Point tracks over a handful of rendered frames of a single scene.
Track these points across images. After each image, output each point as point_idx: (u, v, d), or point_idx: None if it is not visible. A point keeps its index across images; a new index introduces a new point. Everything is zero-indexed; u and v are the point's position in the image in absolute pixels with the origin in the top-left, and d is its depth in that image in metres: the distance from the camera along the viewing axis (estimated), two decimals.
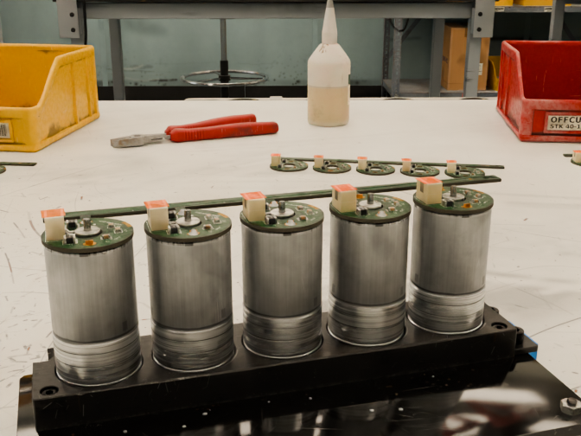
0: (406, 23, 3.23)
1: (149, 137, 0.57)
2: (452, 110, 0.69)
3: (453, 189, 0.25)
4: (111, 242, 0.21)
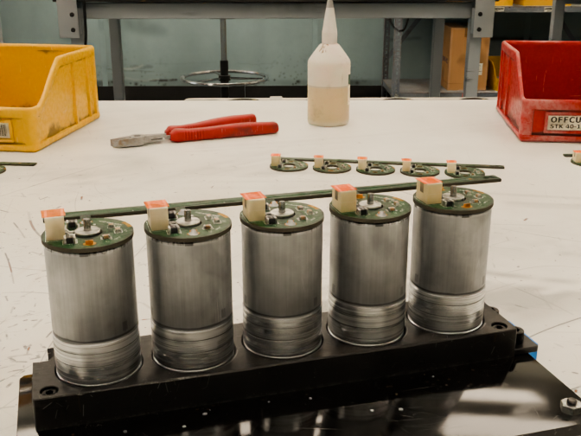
0: (406, 23, 3.23)
1: (149, 137, 0.57)
2: (452, 110, 0.69)
3: (453, 189, 0.25)
4: (111, 242, 0.21)
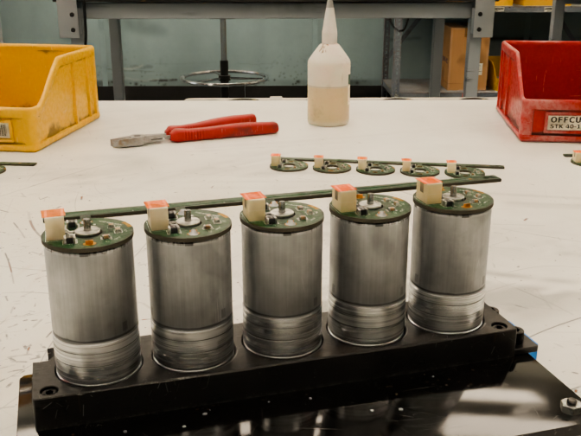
0: (406, 23, 3.23)
1: (149, 137, 0.57)
2: (452, 110, 0.69)
3: (453, 189, 0.25)
4: (111, 242, 0.21)
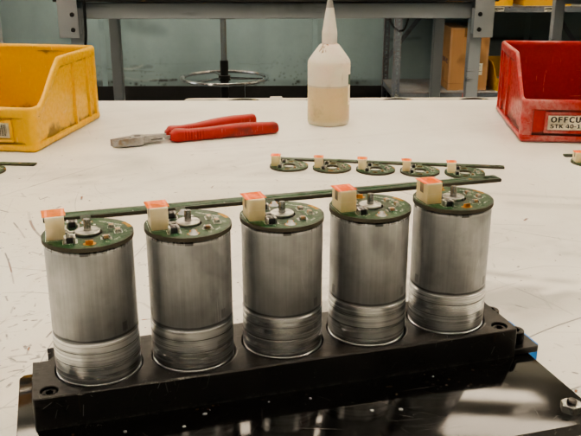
0: (406, 23, 3.23)
1: (149, 137, 0.57)
2: (452, 110, 0.69)
3: (453, 189, 0.25)
4: (111, 242, 0.21)
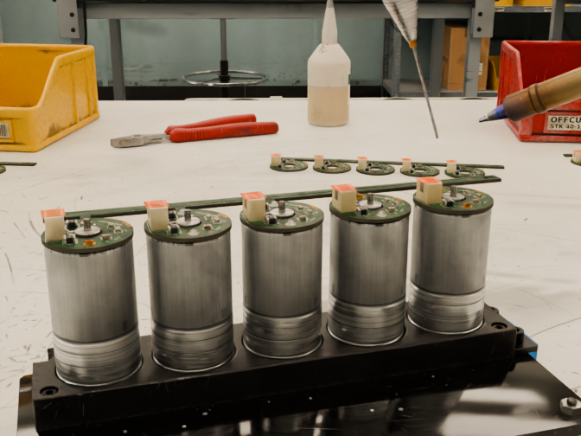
0: None
1: (149, 137, 0.57)
2: (452, 110, 0.69)
3: (453, 189, 0.25)
4: (111, 242, 0.21)
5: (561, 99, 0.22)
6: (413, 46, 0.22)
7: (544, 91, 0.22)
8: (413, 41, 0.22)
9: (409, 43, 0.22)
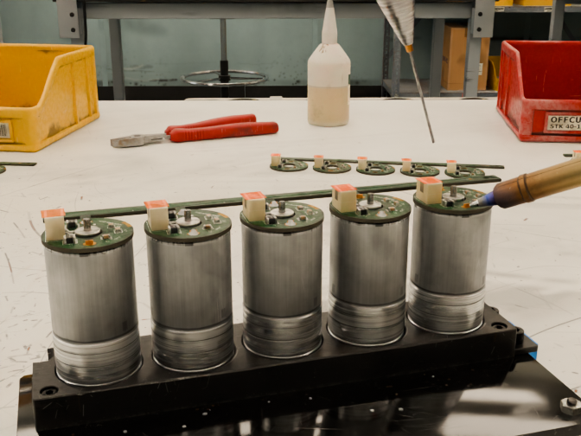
0: None
1: (149, 137, 0.57)
2: (452, 110, 0.69)
3: (453, 189, 0.25)
4: (111, 242, 0.21)
5: (549, 191, 0.23)
6: (410, 50, 0.22)
7: (532, 182, 0.23)
8: (410, 45, 0.22)
9: (405, 48, 0.22)
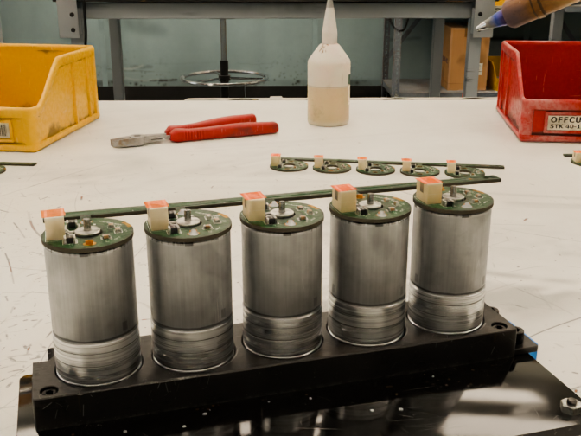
0: (406, 23, 3.23)
1: (149, 137, 0.57)
2: (452, 110, 0.69)
3: (453, 189, 0.25)
4: (111, 242, 0.21)
5: (562, 1, 0.21)
6: None
7: None
8: None
9: None
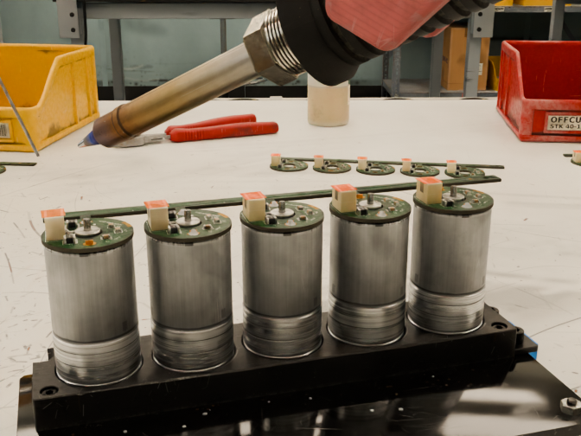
0: None
1: (149, 137, 0.57)
2: (452, 110, 0.69)
3: (453, 189, 0.25)
4: (111, 242, 0.21)
5: (141, 124, 0.19)
6: None
7: (123, 113, 0.19)
8: None
9: None
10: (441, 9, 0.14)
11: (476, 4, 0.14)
